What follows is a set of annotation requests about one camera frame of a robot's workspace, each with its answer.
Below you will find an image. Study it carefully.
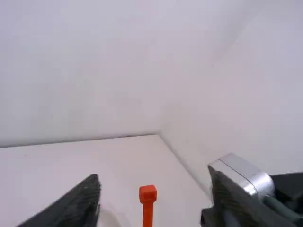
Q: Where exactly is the orange cable tie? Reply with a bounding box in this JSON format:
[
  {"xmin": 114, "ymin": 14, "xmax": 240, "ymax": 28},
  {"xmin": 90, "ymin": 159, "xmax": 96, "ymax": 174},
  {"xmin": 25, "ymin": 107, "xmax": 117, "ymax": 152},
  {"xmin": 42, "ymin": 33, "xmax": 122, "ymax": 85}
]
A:
[{"xmin": 139, "ymin": 185, "xmax": 158, "ymax": 227}]

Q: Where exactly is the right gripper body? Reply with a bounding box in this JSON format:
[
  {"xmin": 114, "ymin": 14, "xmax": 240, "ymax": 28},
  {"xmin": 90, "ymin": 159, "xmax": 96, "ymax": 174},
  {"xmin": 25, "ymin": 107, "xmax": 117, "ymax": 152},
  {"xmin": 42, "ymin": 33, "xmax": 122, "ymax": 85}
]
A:
[{"xmin": 269, "ymin": 172, "xmax": 303, "ymax": 227}]

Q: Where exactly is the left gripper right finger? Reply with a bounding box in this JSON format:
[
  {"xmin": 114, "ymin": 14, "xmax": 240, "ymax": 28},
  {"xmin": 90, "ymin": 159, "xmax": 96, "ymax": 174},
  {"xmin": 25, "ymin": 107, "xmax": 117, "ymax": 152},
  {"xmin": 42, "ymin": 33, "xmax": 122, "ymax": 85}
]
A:
[{"xmin": 200, "ymin": 165, "xmax": 298, "ymax": 227}]

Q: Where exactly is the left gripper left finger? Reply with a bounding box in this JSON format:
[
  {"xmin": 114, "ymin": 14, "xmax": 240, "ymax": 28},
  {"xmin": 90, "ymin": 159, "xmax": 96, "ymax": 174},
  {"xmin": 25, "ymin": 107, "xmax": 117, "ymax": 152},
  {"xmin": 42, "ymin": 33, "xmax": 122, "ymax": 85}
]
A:
[{"xmin": 16, "ymin": 174, "xmax": 102, "ymax": 227}]

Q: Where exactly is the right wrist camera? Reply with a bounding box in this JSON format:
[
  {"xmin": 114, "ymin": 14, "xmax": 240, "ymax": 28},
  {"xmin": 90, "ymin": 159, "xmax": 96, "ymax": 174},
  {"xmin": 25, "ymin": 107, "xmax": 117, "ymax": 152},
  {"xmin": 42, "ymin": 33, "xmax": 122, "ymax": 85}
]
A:
[{"xmin": 208, "ymin": 152, "xmax": 276, "ymax": 198}]

